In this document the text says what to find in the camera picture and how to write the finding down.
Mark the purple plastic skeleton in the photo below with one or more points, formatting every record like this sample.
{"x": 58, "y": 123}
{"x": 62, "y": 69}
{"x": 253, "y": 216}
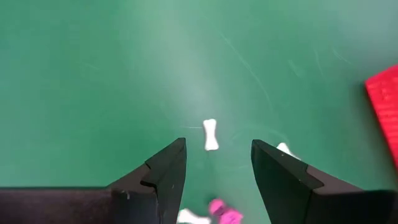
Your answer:
{"x": 225, "y": 213}

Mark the green table mat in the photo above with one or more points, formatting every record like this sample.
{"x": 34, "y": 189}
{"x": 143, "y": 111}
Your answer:
{"x": 93, "y": 93}

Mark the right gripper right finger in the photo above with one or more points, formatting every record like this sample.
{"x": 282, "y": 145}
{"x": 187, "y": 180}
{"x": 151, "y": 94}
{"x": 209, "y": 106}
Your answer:
{"x": 286, "y": 193}

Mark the white plastic bone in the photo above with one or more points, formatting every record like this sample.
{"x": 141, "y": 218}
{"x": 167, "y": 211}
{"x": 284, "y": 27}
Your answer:
{"x": 283, "y": 147}
{"x": 189, "y": 218}
{"x": 210, "y": 134}

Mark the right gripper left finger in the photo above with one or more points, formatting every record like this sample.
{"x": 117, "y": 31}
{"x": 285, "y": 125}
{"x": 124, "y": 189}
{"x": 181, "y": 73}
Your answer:
{"x": 161, "y": 193}

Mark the red plastic basket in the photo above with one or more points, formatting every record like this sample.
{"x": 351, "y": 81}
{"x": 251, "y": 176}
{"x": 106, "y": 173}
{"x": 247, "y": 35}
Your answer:
{"x": 385, "y": 109}

